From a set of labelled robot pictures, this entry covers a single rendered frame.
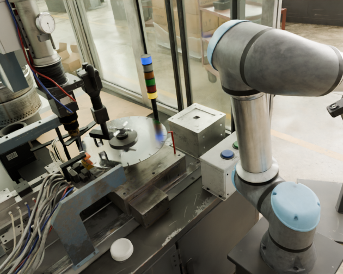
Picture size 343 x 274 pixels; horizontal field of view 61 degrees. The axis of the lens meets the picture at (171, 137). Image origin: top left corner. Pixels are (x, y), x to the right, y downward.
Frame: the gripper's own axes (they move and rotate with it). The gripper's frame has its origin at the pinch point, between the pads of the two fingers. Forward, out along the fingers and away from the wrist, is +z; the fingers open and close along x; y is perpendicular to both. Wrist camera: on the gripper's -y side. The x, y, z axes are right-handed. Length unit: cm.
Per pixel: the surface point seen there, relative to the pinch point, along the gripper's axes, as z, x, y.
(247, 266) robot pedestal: 16, -38, -37
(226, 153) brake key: 0.3, -6.3, -41.4
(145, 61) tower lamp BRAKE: -23, 26, -73
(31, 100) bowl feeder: -6, 32, -136
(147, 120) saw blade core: -4, 11, -73
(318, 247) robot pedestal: 16.3, -31.3, -15.9
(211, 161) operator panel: 1.3, -9.4, -46.6
